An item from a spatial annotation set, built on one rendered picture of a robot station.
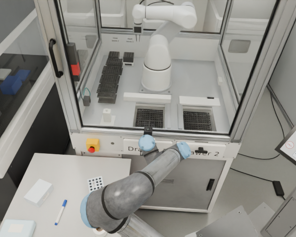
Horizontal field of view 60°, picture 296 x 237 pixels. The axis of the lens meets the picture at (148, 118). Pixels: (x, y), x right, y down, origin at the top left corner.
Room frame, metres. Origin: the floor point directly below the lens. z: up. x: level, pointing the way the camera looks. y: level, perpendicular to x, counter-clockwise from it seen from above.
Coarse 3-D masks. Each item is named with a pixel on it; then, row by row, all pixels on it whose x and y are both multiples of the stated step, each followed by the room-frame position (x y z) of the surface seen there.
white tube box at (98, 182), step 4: (100, 176) 0.83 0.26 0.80; (88, 180) 0.80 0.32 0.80; (92, 180) 0.81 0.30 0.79; (96, 180) 0.82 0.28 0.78; (100, 180) 0.81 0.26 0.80; (88, 184) 0.78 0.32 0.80; (92, 184) 0.78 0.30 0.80; (96, 184) 0.78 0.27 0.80; (100, 184) 0.79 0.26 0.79; (92, 188) 0.75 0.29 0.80; (96, 188) 0.76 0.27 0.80
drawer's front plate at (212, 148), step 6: (192, 144) 0.99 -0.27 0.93; (198, 144) 0.99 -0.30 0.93; (204, 144) 0.99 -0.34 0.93; (210, 144) 1.00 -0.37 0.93; (216, 144) 1.00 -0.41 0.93; (222, 144) 1.00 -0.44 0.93; (192, 150) 0.99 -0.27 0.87; (210, 150) 0.99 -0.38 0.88; (216, 150) 0.99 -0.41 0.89; (222, 150) 0.98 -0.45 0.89; (198, 156) 0.99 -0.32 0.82; (204, 156) 0.99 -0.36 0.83; (210, 156) 0.99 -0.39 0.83; (216, 156) 0.99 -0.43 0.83; (222, 156) 0.98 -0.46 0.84
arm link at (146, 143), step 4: (144, 136) 0.79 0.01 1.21; (148, 136) 0.79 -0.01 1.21; (140, 140) 0.77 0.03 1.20; (144, 140) 0.77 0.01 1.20; (148, 140) 0.77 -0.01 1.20; (152, 140) 0.77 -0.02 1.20; (140, 144) 0.76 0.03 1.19; (144, 144) 0.76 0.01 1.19; (148, 144) 0.76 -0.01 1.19; (152, 144) 0.76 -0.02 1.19; (140, 148) 0.76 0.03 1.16; (144, 148) 0.74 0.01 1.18; (148, 148) 0.74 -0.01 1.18; (152, 148) 0.75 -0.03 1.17; (156, 148) 0.77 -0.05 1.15; (144, 152) 0.75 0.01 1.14; (148, 152) 0.74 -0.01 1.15
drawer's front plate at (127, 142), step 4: (124, 140) 1.00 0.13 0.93; (128, 140) 1.00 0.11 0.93; (132, 140) 1.00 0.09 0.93; (136, 140) 1.01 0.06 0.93; (124, 144) 1.00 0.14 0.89; (128, 144) 1.00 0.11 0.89; (132, 144) 1.00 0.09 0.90; (136, 144) 1.00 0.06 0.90; (156, 144) 1.00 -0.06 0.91; (160, 144) 0.99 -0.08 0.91; (164, 144) 0.99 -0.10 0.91; (168, 144) 0.99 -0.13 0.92; (124, 148) 1.00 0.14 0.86; (160, 148) 0.99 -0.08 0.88; (164, 148) 0.99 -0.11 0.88; (132, 152) 1.00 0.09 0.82; (136, 152) 1.00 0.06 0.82
